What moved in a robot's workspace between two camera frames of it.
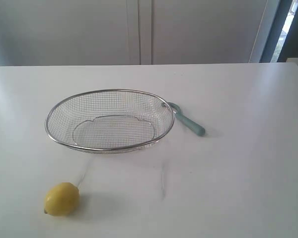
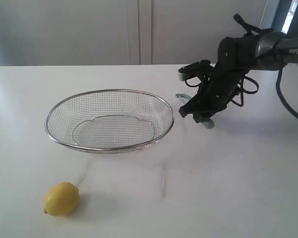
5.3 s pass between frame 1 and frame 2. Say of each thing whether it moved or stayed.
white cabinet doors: stayed
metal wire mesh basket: stayed
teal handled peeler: moved
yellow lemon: stayed
